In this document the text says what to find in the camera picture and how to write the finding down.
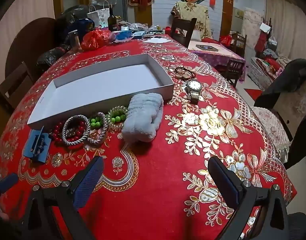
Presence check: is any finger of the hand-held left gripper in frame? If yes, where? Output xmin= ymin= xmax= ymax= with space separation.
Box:
xmin=0 ymin=172 xmax=19 ymax=194

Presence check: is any red plastic bag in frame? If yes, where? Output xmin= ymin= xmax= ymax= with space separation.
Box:
xmin=81 ymin=29 xmax=116 ymax=51

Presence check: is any brown wooden chair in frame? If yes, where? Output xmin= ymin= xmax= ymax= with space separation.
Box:
xmin=0 ymin=61 xmax=34 ymax=110

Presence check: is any red floral tablecloth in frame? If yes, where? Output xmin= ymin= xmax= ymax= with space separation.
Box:
xmin=0 ymin=34 xmax=292 ymax=240

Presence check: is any dark wooden chair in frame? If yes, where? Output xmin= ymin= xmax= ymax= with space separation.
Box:
xmin=170 ymin=17 xmax=197 ymax=48

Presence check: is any round wooden tabletop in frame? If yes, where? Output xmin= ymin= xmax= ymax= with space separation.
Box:
xmin=5 ymin=17 xmax=58 ymax=83

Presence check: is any white paper gift bag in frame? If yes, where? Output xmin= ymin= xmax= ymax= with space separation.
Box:
xmin=87 ymin=0 xmax=111 ymax=28

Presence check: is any dark jacket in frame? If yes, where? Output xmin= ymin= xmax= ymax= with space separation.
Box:
xmin=253 ymin=59 xmax=306 ymax=169

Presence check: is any beige curtain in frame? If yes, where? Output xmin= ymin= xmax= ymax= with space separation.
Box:
xmin=265 ymin=0 xmax=306 ymax=63

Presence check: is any white paper sheet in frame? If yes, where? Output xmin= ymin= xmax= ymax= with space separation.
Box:
xmin=143 ymin=37 xmax=172 ymax=44

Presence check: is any blue hair claw clip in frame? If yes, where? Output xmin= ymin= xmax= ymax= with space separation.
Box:
xmin=23 ymin=126 xmax=51 ymax=164

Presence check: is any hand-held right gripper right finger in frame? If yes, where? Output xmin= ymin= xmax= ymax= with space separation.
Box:
xmin=208 ymin=156 xmax=292 ymax=240

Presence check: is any large black garbage bag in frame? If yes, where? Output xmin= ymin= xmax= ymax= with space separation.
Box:
xmin=55 ymin=5 xmax=93 ymax=48

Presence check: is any dark wine bottle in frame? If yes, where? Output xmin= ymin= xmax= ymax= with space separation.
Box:
xmin=108 ymin=7 xmax=119 ymax=32

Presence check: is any purple cloth covered table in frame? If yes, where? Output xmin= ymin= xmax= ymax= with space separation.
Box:
xmin=188 ymin=40 xmax=246 ymax=82

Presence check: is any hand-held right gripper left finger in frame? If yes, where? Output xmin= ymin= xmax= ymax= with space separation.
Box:
xmin=18 ymin=156 xmax=105 ymax=240

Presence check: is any clear plastic bag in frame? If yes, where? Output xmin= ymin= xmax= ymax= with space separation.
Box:
xmin=130 ymin=23 xmax=148 ymax=32

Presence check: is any red bead bracelet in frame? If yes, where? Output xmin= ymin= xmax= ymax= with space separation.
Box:
xmin=51 ymin=120 xmax=86 ymax=143

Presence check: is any cluttered sofa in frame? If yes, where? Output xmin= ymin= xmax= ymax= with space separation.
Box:
xmin=248 ymin=49 xmax=287 ymax=90

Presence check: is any clear spiral hair tie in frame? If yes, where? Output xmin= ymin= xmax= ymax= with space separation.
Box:
xmin=106 ymin=106 xmax=129 ymax=130

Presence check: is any green bead bracelet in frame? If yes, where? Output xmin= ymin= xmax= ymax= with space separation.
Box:
xmin=90 ymin=114 xmax=127 ymax=130

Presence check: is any grey braided bracelet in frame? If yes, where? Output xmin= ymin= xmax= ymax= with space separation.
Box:
xmin=84 ymin=112 xmax=109 ymax=145
xmin=61 ymin=115 xmax=91 ymax=147

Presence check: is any silver wrist watch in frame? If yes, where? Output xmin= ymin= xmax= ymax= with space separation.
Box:
xmin=186 ymin=79 xmax=203 ymax=103

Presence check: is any small black garbage bag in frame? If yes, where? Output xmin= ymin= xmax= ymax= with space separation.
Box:
xmin=36 ymin=45 xmax=73 ymax=72

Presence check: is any grey refrigerator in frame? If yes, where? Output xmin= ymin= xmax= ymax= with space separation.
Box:
xmin=115 ymin=0 xmax=129 ymax=23

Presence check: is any light blue fluffy scrunchie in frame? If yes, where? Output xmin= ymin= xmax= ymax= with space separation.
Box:
xmin=121 ymin=93 xmax=164 ymax=143

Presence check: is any blue tissue pack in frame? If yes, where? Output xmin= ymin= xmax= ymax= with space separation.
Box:
xmin=115 ymin=30 xmax=133 ymax=40

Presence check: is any floral cloth covered cabinet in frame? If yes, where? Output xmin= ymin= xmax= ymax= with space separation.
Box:
xmin=243 ymin=7 xmax=264 ymax=48

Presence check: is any floral draped cloth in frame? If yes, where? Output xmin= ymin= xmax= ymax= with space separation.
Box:
xmin=171 ymin=1 xmax=213 ymax=39

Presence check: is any white shallow box tray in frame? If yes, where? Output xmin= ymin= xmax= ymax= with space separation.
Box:
xmin=27 ymin=53 xmax=174 ymax=130

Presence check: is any dark brown bead bracelet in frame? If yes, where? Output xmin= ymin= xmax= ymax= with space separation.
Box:
xmin=68 ymin=124 xmax=81 ymax=137

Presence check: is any blue shopping bag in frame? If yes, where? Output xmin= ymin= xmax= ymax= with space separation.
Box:
xmin=73 ymin=18 xmax=94 ymax=34

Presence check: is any small wooden chair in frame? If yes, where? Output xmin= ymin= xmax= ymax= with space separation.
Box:
xmin=227 ymin=60 xmax=244 ymax=88

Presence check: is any beige upholstered chair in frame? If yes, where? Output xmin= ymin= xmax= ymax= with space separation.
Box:
xmin=250 ymin=80 xmax=306 ymax=155

